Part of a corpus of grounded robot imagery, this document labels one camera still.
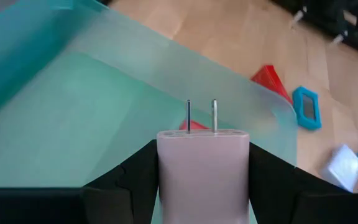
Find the small red block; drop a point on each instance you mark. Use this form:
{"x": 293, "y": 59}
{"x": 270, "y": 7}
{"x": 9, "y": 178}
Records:
{"x": 197, "y": 126}

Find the light blue charger cube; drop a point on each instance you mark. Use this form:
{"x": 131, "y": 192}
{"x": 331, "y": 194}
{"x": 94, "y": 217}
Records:
{"x": 342, "y": 166}

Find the red cube clock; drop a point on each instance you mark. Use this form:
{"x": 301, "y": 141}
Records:
{"x": 270, "y": 81}

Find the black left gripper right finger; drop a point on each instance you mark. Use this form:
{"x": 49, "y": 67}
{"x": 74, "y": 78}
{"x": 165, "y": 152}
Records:
{"x": 284, "y": 196}

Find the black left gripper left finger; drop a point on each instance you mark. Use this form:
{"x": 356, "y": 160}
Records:
{"x": 126, "y": 193}

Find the black table edge rail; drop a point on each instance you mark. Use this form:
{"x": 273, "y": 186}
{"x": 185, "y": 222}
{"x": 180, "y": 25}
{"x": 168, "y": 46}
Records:
{"x": 346, "y": 34}

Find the teal translucent plastic bin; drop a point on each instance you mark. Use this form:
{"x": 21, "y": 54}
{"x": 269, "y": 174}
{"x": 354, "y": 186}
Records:
{"x": 73, "y": 109}

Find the blue digital clock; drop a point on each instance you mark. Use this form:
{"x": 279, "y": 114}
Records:
{"x": 306, "y": 123}

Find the white plug charger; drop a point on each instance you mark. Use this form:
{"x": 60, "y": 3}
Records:
{"x": 202, "y": 174}

